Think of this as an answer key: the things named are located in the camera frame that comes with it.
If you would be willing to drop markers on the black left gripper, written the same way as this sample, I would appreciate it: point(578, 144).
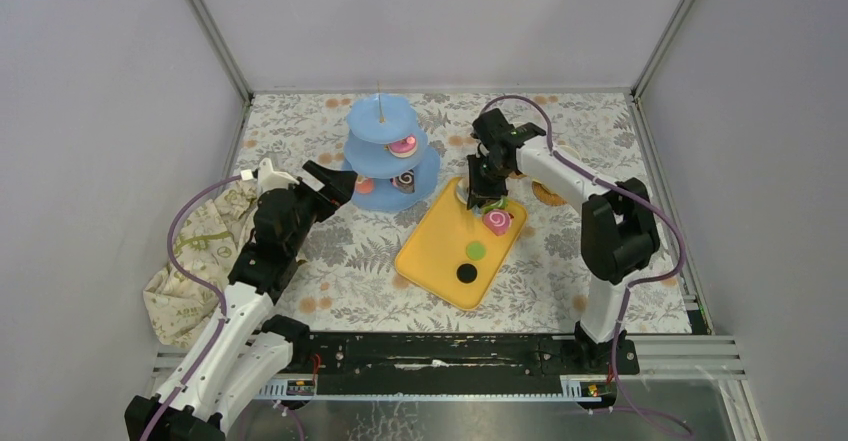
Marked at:
point(317, 186)

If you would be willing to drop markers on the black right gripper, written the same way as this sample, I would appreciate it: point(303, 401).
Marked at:
point(479, 193)

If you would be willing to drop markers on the red sugared pastry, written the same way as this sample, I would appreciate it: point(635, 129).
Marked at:
point(364, 185)

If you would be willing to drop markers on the green swirl roll cake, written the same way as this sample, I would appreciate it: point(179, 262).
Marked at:
point(490, 205)

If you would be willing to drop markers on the blue three-tier cake stand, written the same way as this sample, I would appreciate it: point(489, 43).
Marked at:
point(375, 121)

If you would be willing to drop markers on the pink swirl roll cake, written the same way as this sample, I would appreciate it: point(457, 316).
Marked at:
point(498, 221)

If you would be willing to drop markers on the chocolate swirl roll cake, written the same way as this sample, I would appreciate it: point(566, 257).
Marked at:
point(404, 182)

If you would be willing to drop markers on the pink sprinkled donut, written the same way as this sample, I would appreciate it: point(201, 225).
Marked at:
point(403, 148)

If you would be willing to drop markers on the yellow serving tray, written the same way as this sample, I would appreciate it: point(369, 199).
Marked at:
point(436, 247)

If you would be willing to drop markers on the white glazed donut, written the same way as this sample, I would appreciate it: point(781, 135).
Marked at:
point(462, 191)

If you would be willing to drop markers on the green ceramic mug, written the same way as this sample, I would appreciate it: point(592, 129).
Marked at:
point(572, 153)

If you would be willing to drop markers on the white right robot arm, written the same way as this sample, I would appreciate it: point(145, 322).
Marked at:
point(618, 233)

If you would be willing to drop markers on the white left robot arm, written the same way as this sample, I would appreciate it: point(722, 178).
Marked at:
point(244, 344)

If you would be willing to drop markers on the green macaron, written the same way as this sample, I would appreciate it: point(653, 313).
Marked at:
point(475, 250)

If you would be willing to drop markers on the black sandwich cookie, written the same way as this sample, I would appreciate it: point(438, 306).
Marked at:
point(466, 273)

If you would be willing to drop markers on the beige printed cloth bag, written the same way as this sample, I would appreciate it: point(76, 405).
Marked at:
point(207, 240)

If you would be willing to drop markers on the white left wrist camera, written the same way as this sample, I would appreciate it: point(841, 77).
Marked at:
point(269, 178)

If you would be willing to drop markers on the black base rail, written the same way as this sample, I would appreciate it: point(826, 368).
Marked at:
point(351, 363)

